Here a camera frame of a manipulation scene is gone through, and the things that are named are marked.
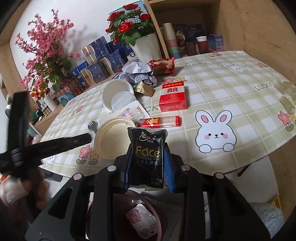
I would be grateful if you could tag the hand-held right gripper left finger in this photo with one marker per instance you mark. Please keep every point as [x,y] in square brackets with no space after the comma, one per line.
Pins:
[128,166]

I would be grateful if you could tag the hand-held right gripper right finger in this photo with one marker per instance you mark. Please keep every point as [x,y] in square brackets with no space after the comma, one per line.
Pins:
[167,171]

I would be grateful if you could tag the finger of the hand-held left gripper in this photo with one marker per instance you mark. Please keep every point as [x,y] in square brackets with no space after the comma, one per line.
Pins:
[19,120]
[62,144]

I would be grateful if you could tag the black tissue packet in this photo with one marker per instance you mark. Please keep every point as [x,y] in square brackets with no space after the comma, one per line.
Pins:
[147,157]

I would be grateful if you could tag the dark red bin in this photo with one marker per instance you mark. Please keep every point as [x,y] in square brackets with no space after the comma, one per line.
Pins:
[120,201]

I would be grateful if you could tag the silver wrapper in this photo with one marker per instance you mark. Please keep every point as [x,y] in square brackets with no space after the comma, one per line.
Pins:
[136,71]

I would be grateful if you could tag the person's left hand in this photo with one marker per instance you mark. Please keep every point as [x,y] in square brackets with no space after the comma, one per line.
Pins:
[11,190]

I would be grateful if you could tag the white vase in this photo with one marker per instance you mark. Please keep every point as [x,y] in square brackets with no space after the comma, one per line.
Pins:
[49,102]

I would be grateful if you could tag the black plastic fork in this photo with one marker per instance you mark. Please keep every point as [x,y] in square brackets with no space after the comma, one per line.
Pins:
[93,126]

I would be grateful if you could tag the long red clear packet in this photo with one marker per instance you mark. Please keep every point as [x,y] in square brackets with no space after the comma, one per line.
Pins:
[159,121]

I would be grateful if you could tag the floral tissue packet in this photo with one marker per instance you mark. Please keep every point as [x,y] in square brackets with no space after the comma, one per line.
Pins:
[140,219]

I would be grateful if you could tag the round translucent lid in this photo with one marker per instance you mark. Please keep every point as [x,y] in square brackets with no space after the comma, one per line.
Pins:
[123,100]

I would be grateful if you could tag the red rectangular box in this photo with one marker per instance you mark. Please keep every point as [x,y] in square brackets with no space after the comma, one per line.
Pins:
[173,97]

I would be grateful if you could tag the pink blossom plant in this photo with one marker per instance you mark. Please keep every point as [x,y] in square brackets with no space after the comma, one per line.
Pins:
[44,48]

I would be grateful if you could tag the black table leg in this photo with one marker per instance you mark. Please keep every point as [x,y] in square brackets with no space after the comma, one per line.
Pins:
[244,169]

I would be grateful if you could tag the white bowl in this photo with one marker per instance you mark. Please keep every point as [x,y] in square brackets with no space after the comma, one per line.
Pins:
[115,89]

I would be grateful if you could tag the green gold snack wrapper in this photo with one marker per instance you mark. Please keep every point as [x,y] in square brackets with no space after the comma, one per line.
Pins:
[144,89]

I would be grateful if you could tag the stack of blue gift boxes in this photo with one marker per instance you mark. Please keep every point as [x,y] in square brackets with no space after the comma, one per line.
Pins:
[94,69]

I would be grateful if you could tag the checked bunny tablecloth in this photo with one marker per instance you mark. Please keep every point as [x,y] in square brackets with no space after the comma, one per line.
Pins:
[231,92]

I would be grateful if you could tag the crushed red can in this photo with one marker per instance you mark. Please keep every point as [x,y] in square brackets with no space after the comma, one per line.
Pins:
[161,66]

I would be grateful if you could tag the fluffy white cloth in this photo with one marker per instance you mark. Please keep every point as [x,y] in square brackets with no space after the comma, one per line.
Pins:
[268,220]

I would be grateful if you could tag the yellow object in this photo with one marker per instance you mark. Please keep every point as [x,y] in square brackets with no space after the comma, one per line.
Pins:
[275,201]

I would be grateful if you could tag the red roses in white pot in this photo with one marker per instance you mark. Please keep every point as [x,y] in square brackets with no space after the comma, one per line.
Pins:
[144,46]

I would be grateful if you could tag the brown cup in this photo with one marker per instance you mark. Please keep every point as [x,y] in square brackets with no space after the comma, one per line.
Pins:
[190,48]

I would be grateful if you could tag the red cup with white rim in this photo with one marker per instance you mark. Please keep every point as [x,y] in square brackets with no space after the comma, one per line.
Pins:
[202,45]

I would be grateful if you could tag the stack of pastel paper cups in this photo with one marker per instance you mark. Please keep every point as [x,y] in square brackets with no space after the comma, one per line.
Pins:
[171,39]

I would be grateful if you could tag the purple box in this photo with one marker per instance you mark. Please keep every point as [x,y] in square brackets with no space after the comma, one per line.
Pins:
[215,42]

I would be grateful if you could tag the wooden shelf unit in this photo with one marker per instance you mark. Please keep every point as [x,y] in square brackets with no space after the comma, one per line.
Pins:
[242,23]

